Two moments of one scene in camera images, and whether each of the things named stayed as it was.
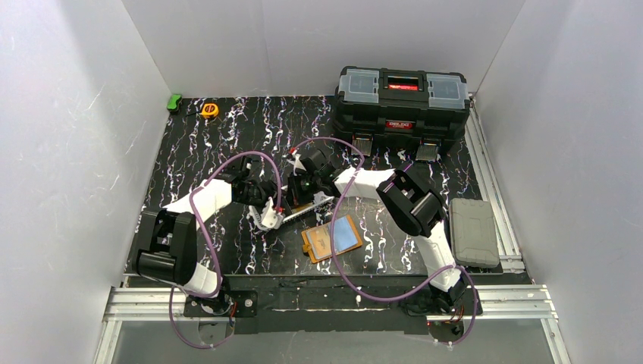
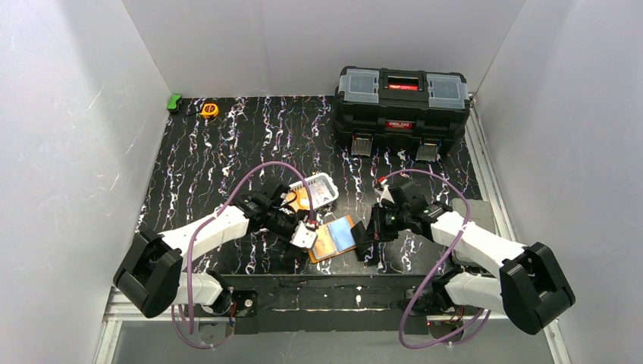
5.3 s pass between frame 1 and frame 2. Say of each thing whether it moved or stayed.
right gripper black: moved
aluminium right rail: stayed
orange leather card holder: stayed
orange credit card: stayed
